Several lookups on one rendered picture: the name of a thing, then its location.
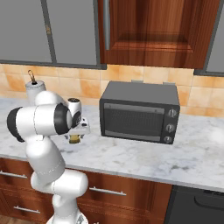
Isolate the toaster oven glass door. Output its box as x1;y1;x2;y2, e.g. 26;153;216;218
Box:
102;102;166;144

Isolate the silver drawer handle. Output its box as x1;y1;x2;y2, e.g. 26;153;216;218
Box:
13;205;41;214
88;186;128;197
0;171;28;179

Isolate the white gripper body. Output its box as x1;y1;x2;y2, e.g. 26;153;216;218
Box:
64;126;92;137

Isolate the brown wooden cupboard door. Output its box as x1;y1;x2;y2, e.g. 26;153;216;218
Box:
97;0;221;70

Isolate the brown looped utensil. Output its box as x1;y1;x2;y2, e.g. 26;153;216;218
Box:
27;69;39;86

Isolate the grey framed glass cupboard door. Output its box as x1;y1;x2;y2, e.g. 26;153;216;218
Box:
0;0;53;66
42;0;108;70
193;0;224;78

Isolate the black dishwasher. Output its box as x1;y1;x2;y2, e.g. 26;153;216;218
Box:
163;185;224;224

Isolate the dark grey toaster oven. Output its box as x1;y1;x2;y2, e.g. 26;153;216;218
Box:
98;80;181;145

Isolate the brown wooden drawer front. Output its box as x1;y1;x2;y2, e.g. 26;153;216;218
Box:
76;170;173;212
77;200;168;224
0;187;54;224
0;157;33;189

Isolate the white canister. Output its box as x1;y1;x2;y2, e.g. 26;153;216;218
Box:
24;80;48;107

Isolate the black dishwasher handle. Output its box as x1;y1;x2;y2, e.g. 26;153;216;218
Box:
193;195;224;212

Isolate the grey cupboard door handle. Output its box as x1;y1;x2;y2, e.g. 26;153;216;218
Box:
102;0;111;52

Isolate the yellow brown sponge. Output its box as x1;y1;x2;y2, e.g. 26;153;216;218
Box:
68;134;82;144

